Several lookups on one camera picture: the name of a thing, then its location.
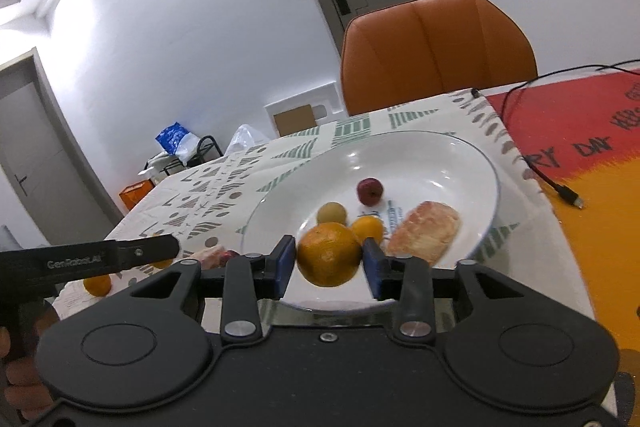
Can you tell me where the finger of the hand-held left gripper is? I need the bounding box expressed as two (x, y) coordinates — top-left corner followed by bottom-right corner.
(107, 234), (181, 269)

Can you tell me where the blue and white bag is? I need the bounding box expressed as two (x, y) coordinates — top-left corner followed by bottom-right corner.
(155, 122), (198, 162)

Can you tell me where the clear plastic bag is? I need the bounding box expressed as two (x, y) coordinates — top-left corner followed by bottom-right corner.
(225, 124), (271, 156)

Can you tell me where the orange box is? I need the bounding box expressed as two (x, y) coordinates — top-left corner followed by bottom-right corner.
(118, 181), (153, 211)

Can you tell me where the peeled pomelo piece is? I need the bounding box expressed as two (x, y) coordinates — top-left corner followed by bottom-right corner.
(187, 244), (226, 270)
(386, 201), (462, 267)

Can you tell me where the red and orange cloth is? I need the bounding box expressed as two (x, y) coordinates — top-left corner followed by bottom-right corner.
(485, 69), (640, 427)

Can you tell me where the black metal rack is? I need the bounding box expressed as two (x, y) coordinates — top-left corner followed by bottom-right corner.
(145, 134), (223, 180)

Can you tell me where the red round fruit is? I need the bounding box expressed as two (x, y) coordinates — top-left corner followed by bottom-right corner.
(356, 177), (385, 206)

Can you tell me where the brown cardboard sheet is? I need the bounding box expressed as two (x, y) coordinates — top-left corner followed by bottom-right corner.
(273, 104), (318, 138)

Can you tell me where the white foam packaging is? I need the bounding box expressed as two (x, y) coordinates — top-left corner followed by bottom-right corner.
(264, 82), (346, 138)

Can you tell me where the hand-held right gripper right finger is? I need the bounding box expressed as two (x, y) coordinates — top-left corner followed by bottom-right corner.
(362, 237), (531, 340)

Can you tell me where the small orange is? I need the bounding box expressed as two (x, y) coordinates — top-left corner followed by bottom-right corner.
(82, 274), (112, 298)
(350, 216), (386, 245)

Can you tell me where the white plate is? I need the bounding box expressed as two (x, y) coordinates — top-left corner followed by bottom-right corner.
(240, 130), (502, 313)

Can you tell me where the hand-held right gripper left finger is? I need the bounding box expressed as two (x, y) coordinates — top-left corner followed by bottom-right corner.
(117, 234), (298, 340)

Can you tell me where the person's left hand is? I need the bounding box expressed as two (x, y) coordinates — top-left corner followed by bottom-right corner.
(0, 299), (62, 423)

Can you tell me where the patterned white tablecloth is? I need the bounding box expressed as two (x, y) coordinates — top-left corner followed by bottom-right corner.
(50, 87), (566, 323)

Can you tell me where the black cable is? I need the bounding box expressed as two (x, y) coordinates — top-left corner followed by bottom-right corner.
(470, 59), (640, 210)

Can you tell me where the yellow-green round fruit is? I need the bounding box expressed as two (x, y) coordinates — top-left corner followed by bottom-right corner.
(316, 202), (348, 226)

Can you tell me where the orange leather chair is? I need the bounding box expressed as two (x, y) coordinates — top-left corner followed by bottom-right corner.
(340, 0), (538, 116)

